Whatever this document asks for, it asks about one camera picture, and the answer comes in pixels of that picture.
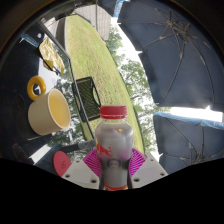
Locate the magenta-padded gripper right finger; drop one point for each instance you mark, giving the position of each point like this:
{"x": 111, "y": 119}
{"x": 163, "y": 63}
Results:
{"x": 150, "y": 171}

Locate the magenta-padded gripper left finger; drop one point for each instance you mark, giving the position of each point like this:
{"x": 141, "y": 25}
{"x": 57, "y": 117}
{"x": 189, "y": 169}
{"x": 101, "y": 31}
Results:
{"x": 80, "y": 171}

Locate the clear red-capped drink bottle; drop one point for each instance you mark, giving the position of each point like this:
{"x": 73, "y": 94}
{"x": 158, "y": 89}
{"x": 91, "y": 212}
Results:
{"x": 114, "y": 140}

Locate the flat round red coaster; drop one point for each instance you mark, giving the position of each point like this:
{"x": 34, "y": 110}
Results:
{"x": 61, "y": 164}

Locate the large navy patio umbrella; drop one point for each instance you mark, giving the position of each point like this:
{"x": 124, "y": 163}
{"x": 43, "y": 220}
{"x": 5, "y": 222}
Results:
{"x": 176, "y": 53}
{"x": 186, "y": 143}

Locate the dark wicker chair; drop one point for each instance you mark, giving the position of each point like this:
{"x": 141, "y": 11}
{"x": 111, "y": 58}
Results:
{"x": 86, "y": 98}

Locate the yellow foil packet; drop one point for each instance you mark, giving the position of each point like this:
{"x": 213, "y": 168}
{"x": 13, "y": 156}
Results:
{"x": 50, "y": 55}

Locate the navy umbrella with blue trim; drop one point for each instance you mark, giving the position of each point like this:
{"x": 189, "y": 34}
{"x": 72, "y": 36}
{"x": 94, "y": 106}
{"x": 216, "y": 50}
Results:
{"x": 110, "y": 6}

